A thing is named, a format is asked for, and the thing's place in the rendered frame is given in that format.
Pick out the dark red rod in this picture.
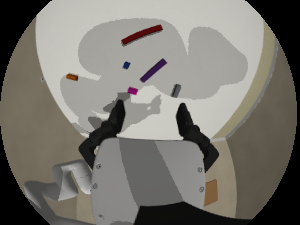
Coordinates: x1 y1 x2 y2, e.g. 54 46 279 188
121 24 163 45

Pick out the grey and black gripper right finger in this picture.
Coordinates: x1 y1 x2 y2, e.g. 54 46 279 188
176 103 219 173

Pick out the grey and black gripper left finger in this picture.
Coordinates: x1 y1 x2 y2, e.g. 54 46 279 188
78 100 126 169

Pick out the short magenta rod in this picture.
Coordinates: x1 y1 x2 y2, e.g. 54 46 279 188
128 87 138 95

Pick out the purple rod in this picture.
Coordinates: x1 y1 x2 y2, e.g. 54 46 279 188
140 58 167 82

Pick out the grey rod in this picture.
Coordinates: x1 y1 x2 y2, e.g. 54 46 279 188
172 84 181 98

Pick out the orange rod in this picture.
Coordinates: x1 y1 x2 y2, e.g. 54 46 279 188
66 74 78 81

